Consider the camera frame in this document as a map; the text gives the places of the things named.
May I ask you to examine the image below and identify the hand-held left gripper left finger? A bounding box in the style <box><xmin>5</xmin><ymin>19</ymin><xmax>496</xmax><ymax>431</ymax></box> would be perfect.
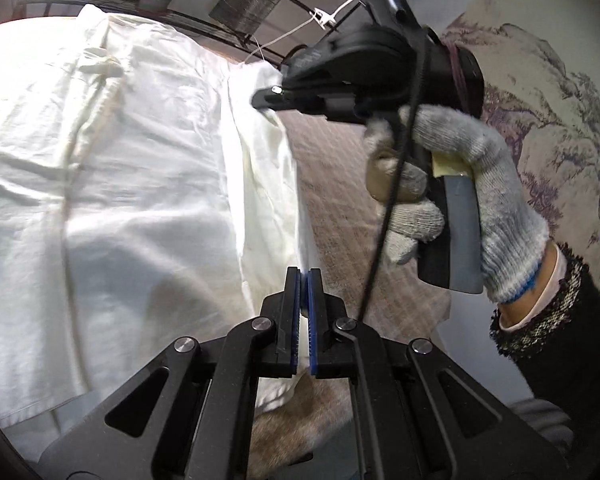
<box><xmin>37</xmin><ymin>267</ymin><xmax>301</xmax><ymax>480</ymax></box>

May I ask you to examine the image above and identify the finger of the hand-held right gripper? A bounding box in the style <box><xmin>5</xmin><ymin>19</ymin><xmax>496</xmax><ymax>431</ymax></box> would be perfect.
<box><xmin>252</xmin><ymin>85</ymin><xmax>367</xmax><ymax>122</ymax></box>

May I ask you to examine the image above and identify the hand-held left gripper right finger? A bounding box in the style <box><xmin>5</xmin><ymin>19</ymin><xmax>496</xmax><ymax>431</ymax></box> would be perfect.
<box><xmin>306</xmin><ymin>268</ymin><xmax>571</xmax><ymax>480</ymax></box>

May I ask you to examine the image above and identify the white long-sleeved shirt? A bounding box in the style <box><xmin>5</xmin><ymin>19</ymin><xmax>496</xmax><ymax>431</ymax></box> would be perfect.
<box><xmin>0</xmin><ymin>4</ymin><xmax>312</xmax><ymax>431</ymax></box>

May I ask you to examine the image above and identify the person's right forearm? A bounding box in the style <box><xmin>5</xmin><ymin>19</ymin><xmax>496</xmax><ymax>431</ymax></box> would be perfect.
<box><xmin>490</xmin><ymin>242</ymin><xmax>600</xmax><ymax>441</ymax></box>

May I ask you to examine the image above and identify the black metal clothes rack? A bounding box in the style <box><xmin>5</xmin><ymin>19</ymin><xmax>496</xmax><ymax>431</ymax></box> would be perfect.
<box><xmin>15</xmin><ymin>0</ymin><xmax>421</xmax><ymax>61</ymax></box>

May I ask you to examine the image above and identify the person's right hand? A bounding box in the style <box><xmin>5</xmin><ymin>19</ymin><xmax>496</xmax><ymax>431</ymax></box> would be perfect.
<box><xmin>364</xmin><ymin>105</ymin><xmax>551</xmax><ymax>306</ymax></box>

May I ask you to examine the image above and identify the beige plaid blanket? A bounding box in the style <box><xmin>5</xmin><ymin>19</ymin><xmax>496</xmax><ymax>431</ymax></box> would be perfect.
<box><xmin>252</xmin><ymin>105</ymin><xmax>453</xmax><ymax>466</ymax></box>

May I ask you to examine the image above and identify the grey cloth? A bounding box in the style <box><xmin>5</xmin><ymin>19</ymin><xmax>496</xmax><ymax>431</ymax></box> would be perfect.
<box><xmin>510</xmin><ymin>399</ymin><xmax>576</xmax><ymax>456</ymax></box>

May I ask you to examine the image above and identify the black tubular frame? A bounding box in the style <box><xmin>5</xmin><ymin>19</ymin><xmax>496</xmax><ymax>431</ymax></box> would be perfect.
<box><xmin>280</xmin><ymin>45</ymin><xmax>313</xmax><ymax>68</ymax></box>

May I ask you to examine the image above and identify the white lamp cable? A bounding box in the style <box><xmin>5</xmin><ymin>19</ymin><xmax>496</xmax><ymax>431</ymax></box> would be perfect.
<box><xmin>245</xmin><ymin>0</ymin><xmax>366</xmax><ymax>65</ymax></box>

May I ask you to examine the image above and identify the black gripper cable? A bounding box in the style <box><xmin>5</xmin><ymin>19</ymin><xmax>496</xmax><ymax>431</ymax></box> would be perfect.
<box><xmin>357</xmin><ymin>25</ymin><xmax>428</xmax><ymax>321</ymax></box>

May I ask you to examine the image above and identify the landscape wall mural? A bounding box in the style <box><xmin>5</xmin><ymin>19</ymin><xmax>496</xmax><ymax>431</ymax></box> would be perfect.
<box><xmin>440</xmin><ymin>22</ymin><xmax>600</xmax><ymax>311</ymax></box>

